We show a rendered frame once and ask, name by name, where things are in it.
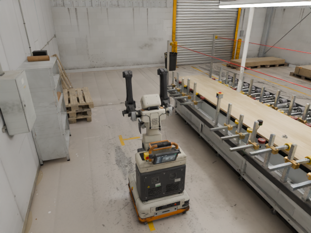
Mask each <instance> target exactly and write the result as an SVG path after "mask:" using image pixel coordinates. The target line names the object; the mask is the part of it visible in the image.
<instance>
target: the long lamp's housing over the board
mask: <svg viewBox="0 0 311 233"><path fill-rule="evenodd" d="M293 2H311V0H236V1H224V2H220V4H219V8H220V6H234V5H254V4H273V3H293Z"/></svg>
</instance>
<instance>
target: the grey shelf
mask: <svg viewBox="0 0 311 233"><path fill-rule="evenodd" d="M16 70H25V74H26V78H27V82H28V86H29V89H30V93H31V98H32V102H33V106H34V110H35V113H36V120H35V122H34V125H33V127H32V134H33V138H34V141H35V145H36V149H37V153H38V156H39V160H40V165H41V166H43V165H44V163H43V161H45V160H50V159H58V158H64V157H67V161H70V158H69V153H68V146H69V137H70V136H71V133H70V128H69V122H68V116H67V111H66V105H65V100H64V95H63V90H62V83H61V78H60V73H59V67H58V62H57V57H50V61H28V60H26V61H25V62H24V63H23V64H21V65H20V66H19V67H18V68H17V69H16ZM57 92H61V96H60V99H59V101H58V97H57Z"/></svg>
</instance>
